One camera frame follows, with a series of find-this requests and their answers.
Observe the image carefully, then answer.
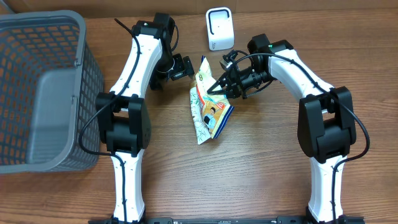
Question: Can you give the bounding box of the yellow snack chip bag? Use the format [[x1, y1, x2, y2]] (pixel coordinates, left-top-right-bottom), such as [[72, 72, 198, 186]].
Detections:
[[190, 55, 234, 139]]

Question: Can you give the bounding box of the white bamboo print tube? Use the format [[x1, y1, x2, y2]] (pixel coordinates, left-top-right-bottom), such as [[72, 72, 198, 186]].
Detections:
[[190, 86, 211, 145]]

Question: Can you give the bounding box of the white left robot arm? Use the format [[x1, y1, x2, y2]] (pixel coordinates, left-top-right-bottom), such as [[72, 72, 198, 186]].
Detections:
[[95, 14, 194, 223]]

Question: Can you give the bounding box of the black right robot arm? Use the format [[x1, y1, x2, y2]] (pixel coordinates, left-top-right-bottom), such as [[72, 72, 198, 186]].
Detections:
[[206, 35, 357, 223]]

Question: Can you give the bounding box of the white barcode scanner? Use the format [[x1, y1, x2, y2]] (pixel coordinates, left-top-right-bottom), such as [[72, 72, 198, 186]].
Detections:
[[205, 7, 234, 51]]

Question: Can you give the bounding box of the grey plastic mesh basket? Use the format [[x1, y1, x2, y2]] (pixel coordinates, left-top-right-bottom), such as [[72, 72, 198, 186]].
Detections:
[[1, 10, 104, 174]]

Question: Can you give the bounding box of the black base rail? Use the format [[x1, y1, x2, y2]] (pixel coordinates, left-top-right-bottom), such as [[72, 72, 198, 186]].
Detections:
[[87, 216, 365, 224]]

